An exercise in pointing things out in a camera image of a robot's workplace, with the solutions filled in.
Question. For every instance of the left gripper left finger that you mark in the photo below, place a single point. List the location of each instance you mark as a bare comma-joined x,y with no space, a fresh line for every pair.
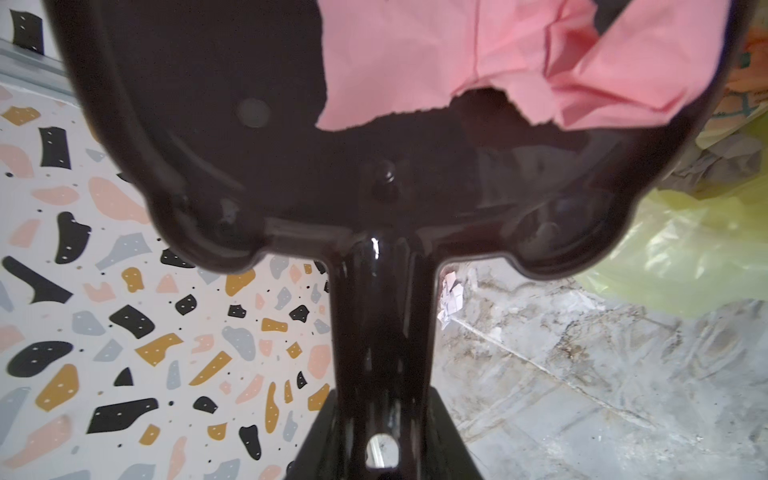
318,457

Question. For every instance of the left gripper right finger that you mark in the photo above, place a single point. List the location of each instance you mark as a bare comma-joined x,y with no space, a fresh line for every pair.
447,455

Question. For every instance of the cream bin with green bag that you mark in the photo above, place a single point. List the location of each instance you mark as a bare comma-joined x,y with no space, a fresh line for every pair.
699,240

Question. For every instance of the dark brown plastic dustpan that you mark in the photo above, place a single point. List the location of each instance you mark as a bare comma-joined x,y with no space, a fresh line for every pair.
209,109

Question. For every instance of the pink paper scrap left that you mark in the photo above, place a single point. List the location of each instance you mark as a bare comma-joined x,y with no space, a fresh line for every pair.
547,57

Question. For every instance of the left aluminium corner post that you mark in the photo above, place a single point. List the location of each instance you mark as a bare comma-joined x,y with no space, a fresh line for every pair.
36,73

